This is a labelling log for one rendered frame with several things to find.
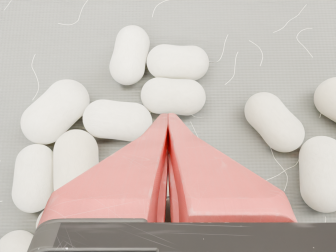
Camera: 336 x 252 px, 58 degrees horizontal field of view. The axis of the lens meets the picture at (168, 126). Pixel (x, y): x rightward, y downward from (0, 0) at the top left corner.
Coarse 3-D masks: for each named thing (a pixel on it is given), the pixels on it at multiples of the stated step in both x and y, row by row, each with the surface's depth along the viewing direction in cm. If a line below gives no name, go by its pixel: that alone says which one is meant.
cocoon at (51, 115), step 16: (64, 80) 15; (48, 96) 15; (64, 96) 15; (80, 96) 15; (32, 112) 15; (48, 112) 15; (64, 112) 15; (80, 112) 16; (32, 128) 15; (48, 128) 15; (64, 128) 15
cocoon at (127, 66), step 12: (120, 36) 16; (132, 36) 16; (144, 36) 16; (120, 48) 16; (132, 48) 16; (144, 48) 16; (120, 60) 16; (132, 60) 16; (144, 60) 16; (120, 72) 16; (132, 72) 16
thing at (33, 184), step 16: (32, 144) 15; (16, 160) 15; (32, 160) 14; (48, 160) 15; (16, 176) 14; (32, 176) 14; (48, 176) 15; (16, 192) 14; (32, 192) 14; (48, 192) 15; (32, 208) 14
